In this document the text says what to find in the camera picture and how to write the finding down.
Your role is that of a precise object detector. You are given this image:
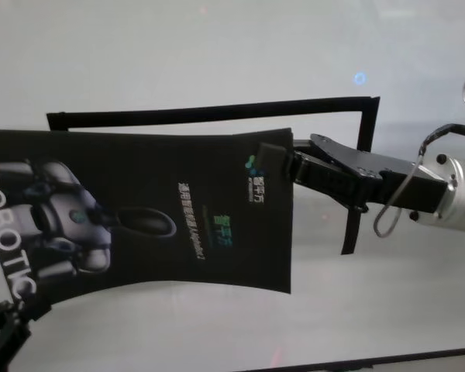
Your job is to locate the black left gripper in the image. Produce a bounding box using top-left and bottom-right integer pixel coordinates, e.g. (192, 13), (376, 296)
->
(0, 295), (55, 372)

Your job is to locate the black braided cable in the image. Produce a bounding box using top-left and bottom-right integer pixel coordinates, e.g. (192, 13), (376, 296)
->
(419, 122), (465, 155)

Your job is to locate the black robot print poster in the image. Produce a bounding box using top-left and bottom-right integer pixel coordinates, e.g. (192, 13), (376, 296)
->
(0, 126), (295, 307)

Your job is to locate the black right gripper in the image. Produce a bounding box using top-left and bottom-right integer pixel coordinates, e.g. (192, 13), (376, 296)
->
(257, 133), (451, 215)

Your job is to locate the thin grey cable loop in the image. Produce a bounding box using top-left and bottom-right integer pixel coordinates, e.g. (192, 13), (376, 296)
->
(373, 153), (428, 239)

